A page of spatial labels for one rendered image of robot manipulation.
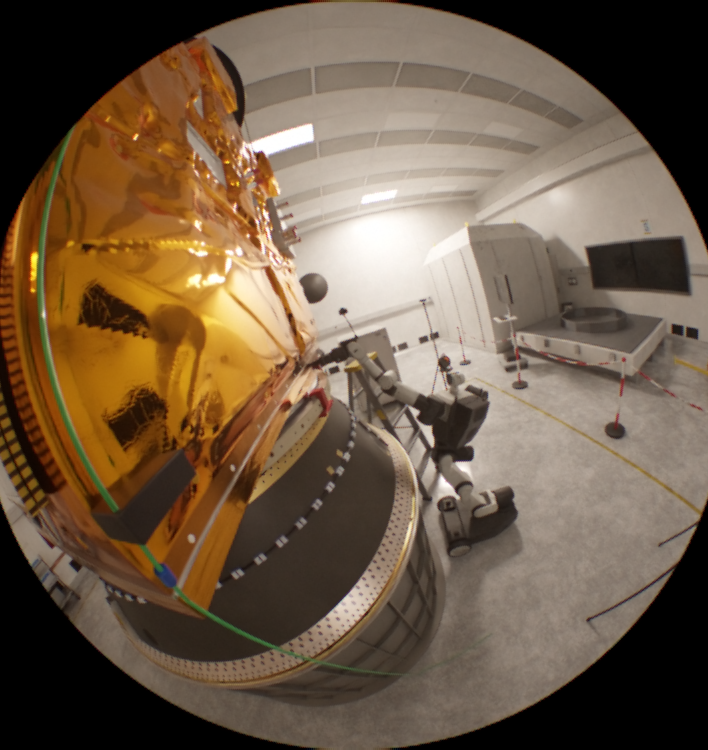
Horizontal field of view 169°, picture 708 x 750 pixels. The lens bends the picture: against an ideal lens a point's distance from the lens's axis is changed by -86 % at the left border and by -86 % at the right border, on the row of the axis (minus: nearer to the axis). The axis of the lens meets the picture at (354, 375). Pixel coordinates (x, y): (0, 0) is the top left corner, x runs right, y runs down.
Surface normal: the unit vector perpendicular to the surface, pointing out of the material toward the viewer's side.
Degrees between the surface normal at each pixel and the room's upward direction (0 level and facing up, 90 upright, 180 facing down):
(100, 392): 88
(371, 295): 90
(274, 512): 62
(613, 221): 90
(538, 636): 0
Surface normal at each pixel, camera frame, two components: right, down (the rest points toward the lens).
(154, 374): 0.95, -0.30
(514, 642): -0.32, -0.91
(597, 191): -0.95, 0.33
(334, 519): 0.59, -0.55
